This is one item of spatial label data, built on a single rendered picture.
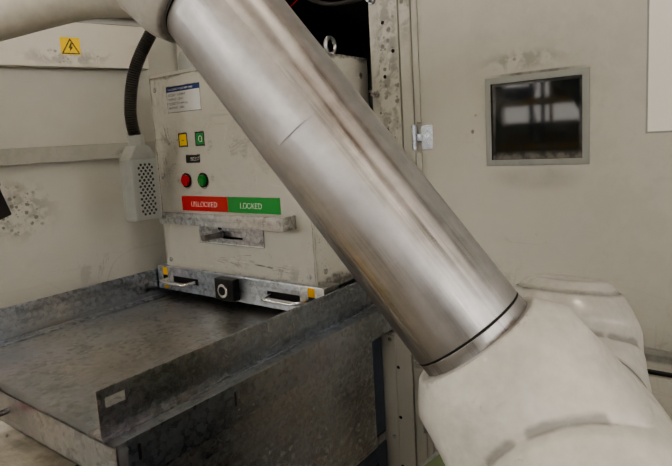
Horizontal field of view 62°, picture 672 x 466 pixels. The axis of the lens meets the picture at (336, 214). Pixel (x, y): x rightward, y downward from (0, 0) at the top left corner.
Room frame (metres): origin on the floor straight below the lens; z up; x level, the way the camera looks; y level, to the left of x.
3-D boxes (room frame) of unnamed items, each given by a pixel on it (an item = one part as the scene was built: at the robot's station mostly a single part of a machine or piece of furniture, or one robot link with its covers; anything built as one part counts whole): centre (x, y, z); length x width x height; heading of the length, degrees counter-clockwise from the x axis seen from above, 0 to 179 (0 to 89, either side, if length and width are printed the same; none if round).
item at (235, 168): (1.24, 0.24, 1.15); 0.48 x 0.01 x 0.48; 53
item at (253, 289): (1.26, 0.23, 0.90); 0.54 x 0.05 x 0.06; 53
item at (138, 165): (1.32, 0.45, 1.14); 0.08 x 0.05 x 0.17; 143
